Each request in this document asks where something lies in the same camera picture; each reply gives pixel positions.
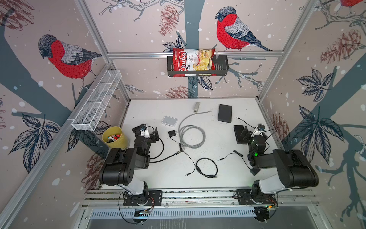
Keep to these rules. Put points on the right black power adapter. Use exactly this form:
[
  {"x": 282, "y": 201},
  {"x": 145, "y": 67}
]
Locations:
[{"x": 253, "y": 171}]

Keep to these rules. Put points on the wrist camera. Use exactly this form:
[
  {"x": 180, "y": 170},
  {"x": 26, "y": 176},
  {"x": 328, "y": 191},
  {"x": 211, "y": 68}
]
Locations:
[
  {"x": 260, "y": 127},
  {"x": 143, "y": 130}
]

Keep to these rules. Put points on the ribbed black network switch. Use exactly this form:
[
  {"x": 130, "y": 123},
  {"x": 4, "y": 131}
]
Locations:
[{"x": 242, "y": 134}]

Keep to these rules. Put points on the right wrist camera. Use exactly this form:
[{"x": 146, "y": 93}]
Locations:
[{"x": 260, "y": 127}]

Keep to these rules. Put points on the black wire wall basket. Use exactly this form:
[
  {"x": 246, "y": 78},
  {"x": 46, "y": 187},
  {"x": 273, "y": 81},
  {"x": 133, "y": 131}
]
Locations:
[{"x": 220, "y": 63}]

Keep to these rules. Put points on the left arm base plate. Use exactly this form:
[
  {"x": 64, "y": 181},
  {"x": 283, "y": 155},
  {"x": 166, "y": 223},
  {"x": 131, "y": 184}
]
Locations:
[{"x": 149, "y": 199}]

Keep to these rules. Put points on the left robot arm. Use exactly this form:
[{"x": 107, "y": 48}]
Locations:
[{"x": 122, "y": 160}]

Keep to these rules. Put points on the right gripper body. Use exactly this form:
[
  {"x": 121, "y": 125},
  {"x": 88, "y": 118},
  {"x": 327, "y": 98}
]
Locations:
[{"x": 247, "y": 136}]

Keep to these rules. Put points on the red chips bag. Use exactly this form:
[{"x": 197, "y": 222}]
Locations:
[{"x": 193, "y": 60}]

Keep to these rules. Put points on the white mesh wall shelf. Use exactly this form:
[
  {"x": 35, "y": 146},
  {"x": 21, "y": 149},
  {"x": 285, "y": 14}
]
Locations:
[{"x": 93, "y": 109}]

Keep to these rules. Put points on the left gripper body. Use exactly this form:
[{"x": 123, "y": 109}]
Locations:
[{"x": 151, "y": 140}]

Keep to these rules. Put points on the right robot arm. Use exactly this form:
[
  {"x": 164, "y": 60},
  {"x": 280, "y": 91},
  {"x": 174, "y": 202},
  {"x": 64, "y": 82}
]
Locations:
[{"x": 293, "y": 169}]

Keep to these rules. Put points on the grey USB adapter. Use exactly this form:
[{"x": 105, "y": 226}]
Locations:
[{"x": 196, "y": 107}]

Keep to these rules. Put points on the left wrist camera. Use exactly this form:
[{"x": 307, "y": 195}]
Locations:
[{"x": 143, "y": 130}]

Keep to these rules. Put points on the white small network switch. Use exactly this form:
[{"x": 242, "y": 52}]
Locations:
[{"x": 169, "y": 121}]

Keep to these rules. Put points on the yellow cup with markers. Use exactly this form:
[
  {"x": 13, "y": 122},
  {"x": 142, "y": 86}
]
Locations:
[{"x": 114, "y": 137}]

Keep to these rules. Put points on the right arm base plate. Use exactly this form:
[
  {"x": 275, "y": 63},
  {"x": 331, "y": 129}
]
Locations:
[{"x": 248, "y": 197}]

